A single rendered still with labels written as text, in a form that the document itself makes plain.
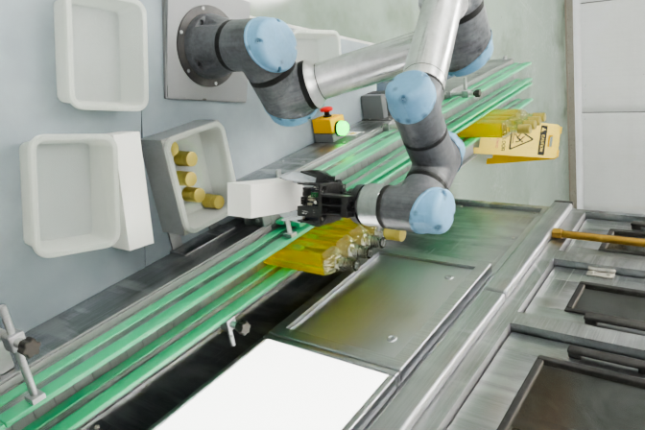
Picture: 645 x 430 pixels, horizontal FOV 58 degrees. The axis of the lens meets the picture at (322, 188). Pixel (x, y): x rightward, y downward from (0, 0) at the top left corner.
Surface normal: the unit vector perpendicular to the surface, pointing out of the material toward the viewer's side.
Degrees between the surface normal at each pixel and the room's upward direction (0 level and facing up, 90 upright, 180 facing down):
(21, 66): 0
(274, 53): 6
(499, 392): 90
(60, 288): 0
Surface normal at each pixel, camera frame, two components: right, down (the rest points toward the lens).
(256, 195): 0.80, 0.07
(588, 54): -0.58, 0.33
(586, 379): -0.15, -0.94
